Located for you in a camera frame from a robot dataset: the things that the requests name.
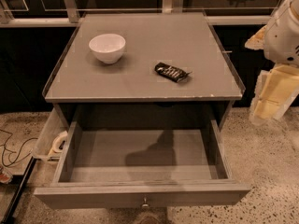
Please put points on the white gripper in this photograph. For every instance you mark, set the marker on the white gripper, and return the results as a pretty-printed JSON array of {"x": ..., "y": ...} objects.
[{"x": 281, "y": 39}]

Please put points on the grey top drawer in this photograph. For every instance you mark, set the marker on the grey top drawer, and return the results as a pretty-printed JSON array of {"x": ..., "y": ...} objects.
[{"x": 142, "y": 169}]

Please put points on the grey drawer cabinet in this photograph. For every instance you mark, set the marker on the grey drawer cabinet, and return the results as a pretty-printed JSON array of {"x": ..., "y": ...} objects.
[{"x": 183, "y": 40}]

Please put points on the black snack wrapper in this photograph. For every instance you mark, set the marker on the black snack wrapper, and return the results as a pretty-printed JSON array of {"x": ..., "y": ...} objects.
[{"x": 170, "y": 72}]

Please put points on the white ceramic bowl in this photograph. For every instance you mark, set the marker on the white ceramic bowl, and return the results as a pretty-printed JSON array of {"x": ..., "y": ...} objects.
[{"x": 107, "y": 48}]

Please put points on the white tape roll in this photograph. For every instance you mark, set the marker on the white tape roll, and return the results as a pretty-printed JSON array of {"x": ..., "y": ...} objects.
[{"x": 58, "y": 143}]

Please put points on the clear plastic bin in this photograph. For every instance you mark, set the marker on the clear plastic bin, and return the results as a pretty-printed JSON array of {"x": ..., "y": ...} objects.
[{"x": 51, "y": 129}]

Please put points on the red white object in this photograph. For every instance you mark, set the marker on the red white object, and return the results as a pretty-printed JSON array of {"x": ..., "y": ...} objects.
[{"x": 5, "y": 175}]

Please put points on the metal railing frame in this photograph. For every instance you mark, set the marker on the metal railing frame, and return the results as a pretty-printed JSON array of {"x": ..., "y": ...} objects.
[{"x": 67, "y": 13}]

